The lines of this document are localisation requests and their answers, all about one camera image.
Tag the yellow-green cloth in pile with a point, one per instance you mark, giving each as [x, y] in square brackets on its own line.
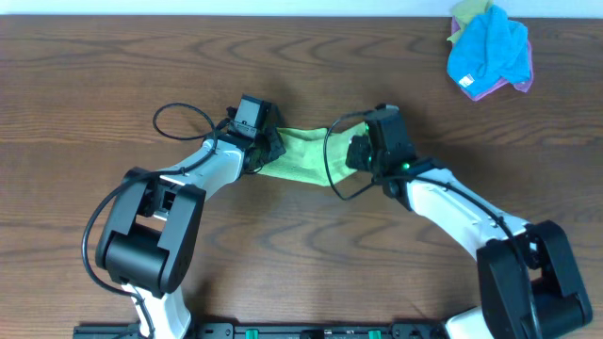
[462, 15]

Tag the pink cloth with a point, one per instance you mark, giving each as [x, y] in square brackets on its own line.
[523, 80]

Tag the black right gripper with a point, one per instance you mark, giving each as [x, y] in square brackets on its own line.
[352, 159]

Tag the blue cloth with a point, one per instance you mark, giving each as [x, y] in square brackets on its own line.
[490, 52]

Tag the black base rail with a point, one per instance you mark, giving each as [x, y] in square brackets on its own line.
[400, 330]

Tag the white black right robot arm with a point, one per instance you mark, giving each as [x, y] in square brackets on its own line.
[529, 280]

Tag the green cloth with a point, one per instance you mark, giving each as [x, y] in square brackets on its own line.
[303, 161]

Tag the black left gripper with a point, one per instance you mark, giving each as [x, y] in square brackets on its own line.
[279, 148]

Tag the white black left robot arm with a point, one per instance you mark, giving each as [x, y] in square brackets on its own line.
[154, 217]

